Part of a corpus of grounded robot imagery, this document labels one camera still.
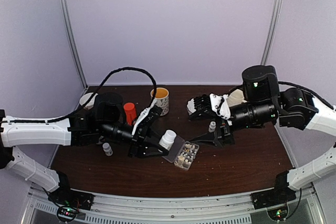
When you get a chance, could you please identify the aluminium frame post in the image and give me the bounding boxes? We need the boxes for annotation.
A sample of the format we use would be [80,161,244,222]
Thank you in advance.
[59,0,88,89]
[258,0,284,66]

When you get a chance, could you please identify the white ceramic bowl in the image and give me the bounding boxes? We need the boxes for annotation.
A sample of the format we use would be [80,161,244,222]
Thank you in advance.
[79,92,97,110]

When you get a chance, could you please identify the aluminium frame post left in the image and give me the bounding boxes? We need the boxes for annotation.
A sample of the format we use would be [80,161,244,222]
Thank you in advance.
[59,0,88,89]

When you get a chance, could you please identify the orange pill bottle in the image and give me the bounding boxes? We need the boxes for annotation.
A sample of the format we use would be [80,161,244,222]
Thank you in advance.
[123,102,138,126]

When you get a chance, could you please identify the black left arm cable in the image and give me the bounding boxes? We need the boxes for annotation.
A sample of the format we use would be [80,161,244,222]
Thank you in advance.
[0,67,158,125]

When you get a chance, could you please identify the white pills in organizer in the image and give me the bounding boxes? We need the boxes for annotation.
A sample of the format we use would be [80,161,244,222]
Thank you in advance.
[175,143,199,169]

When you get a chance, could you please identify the clear plastic pill organizer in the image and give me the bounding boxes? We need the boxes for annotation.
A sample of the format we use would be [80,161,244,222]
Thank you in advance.
[163,136,199,171]

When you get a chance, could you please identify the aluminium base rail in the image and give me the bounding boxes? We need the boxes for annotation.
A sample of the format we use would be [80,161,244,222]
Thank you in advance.
[18,184,327,223]

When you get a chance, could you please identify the yellow-lined patterned mug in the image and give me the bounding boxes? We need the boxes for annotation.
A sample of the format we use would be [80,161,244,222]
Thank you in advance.
[151,87,169,116]

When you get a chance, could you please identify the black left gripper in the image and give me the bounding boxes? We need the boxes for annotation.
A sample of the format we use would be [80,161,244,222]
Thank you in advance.
[98,120,171,158]

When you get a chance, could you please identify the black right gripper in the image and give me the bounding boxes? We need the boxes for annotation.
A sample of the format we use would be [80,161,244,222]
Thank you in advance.
[189,100,277,148]

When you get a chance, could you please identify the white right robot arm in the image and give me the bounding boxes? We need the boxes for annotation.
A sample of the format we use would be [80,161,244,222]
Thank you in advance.
[186,65,335,135]

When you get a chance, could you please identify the aluminium frame post right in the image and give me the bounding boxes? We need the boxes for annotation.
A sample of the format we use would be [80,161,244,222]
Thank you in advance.
[258,0,284,66]

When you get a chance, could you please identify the white ribbed cup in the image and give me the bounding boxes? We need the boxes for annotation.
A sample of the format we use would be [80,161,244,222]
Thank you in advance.
[227,89,246,107]

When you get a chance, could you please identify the small white pill bottle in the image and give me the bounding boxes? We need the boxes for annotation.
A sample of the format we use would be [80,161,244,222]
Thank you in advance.
[102,143,113,156]

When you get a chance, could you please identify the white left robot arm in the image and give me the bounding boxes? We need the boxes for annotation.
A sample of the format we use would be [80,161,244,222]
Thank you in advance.
[1,92,167,205]

